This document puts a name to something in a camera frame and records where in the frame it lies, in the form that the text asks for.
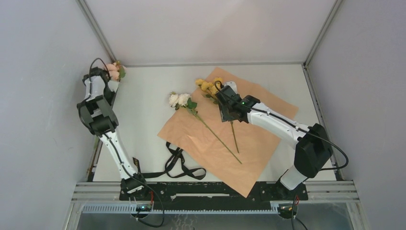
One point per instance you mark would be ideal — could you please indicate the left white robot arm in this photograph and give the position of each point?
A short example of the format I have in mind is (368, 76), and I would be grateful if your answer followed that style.
(97, 115)

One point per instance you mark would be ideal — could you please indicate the white cable duct rail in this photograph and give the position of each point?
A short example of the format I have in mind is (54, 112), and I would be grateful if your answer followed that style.
(133, 209)

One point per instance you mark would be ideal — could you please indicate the pink fake flower stem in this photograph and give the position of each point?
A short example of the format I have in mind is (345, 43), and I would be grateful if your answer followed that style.
(116, 70)

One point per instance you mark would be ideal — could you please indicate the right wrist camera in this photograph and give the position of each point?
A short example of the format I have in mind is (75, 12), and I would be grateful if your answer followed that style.
(232, 85)

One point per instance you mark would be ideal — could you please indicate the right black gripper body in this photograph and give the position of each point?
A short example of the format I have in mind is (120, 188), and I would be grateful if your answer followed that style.
(225, 114)

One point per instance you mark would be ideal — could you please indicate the yellow fake flower stem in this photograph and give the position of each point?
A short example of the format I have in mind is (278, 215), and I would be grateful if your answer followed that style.
(209, 89)

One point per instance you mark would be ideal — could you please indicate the white fake flower stem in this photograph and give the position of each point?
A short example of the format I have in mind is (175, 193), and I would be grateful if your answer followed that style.
(184, 100)

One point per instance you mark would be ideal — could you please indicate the orange wrapping paper sheet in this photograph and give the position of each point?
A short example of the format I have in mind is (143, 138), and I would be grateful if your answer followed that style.
(253, 145)

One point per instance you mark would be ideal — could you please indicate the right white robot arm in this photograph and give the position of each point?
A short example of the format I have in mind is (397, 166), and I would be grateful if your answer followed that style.
(310, 143)

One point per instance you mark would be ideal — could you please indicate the black mounting base plate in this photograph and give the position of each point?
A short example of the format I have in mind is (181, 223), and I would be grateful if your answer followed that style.
(265, 191)

